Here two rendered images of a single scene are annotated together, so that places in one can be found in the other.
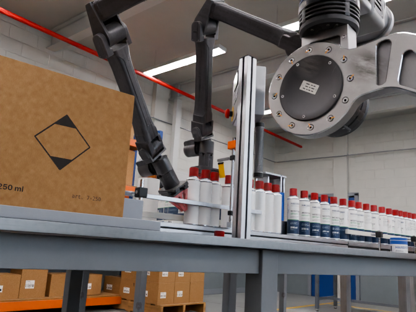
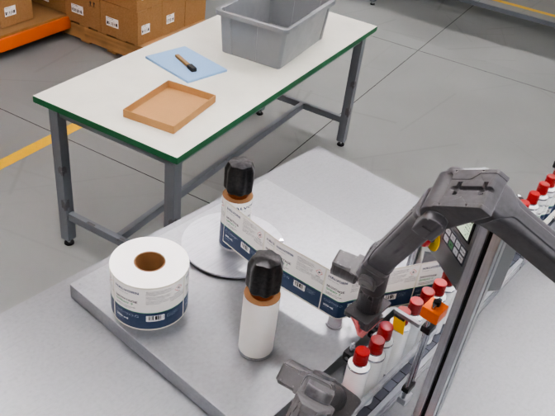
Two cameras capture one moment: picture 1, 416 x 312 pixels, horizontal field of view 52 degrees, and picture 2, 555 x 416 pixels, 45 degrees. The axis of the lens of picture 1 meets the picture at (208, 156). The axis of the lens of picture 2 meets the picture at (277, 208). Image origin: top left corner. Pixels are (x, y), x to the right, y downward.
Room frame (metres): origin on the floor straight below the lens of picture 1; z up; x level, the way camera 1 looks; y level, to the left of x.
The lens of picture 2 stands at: (0.58, 0.52, 2.16)
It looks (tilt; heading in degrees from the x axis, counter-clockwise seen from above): 36 degrees down; 345
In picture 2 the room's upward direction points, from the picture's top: 8 degrees clockwise
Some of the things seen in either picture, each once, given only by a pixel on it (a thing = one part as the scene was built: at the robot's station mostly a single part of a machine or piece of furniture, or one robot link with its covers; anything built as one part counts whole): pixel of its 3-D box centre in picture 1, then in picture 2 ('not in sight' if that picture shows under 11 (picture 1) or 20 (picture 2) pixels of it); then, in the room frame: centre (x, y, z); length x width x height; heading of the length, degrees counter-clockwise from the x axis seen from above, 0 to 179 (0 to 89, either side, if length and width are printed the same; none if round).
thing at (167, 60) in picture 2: not in sight; (186, 63); (3.58, 0.28, 0.81); 0.32 x 0.24 x 0.01; 35
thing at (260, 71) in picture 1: (247, 97); (471, 229); (1.55, -0.14, 1.38); 0.17 x 0.10 x 0.19; 4
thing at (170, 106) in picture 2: not in sight; (170, 105); (3.13, 0.38, 0.82); 0.34 x 0.24 x 0.04; 145
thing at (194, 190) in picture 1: (192, 196); (354, 381); (1.51, 0.05, 0.98); 0.05 x 0.05 x 0.20
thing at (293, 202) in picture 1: (293, 212); not in sight; (1.86, -0.38, 0.98); 0.05 x 0.05 x 0.20
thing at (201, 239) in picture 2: not in sight; (233, 243); (2.13, 0.24, 0.89); 0.31 x 0.31 x 0.01
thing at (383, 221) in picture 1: (382, 226); not in sight; (2.32, -0.96, 0.98); 0.05 x 0.05 x 0.20
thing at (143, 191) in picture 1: (135, 207); not in sight; (1.29, 0.21, 0.91); 0.07 x 0.03 x 0.17; 39
